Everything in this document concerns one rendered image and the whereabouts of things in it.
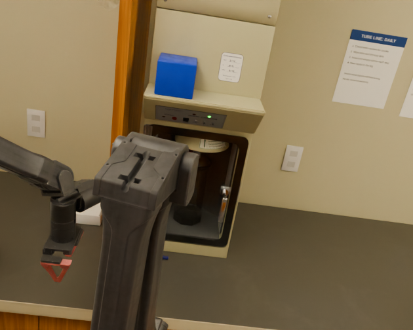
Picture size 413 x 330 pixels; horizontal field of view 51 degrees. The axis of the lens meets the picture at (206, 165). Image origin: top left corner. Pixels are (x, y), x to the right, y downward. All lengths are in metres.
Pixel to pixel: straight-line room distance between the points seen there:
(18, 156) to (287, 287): 0.92
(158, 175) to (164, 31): 0.76
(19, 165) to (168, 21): 0.54
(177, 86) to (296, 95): 0.71
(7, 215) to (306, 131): 1.16
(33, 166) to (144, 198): 0.53
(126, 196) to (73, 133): 1.34
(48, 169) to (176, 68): 0.40
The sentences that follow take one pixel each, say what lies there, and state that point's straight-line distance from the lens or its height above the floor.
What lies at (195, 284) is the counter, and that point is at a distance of 1.39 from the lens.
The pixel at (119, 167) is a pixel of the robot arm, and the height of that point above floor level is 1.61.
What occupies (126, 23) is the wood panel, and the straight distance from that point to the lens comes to 1.13.
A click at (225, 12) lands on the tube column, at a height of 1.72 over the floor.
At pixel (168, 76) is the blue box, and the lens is 1.13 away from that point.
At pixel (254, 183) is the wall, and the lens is 1.86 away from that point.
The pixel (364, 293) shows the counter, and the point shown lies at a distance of 1.58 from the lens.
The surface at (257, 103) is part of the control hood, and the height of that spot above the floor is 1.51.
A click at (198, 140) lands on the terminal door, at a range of 1.28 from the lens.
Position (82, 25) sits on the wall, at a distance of 1.70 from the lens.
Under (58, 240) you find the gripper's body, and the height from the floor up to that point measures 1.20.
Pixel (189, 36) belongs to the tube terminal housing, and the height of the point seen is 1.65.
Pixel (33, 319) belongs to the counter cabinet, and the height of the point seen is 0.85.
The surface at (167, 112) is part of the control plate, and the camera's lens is 1.20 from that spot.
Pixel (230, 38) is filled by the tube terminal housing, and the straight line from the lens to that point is 1.22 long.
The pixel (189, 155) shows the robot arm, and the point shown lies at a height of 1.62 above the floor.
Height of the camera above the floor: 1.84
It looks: 25 degrees down
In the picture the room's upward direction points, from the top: 10 degrees clockwise
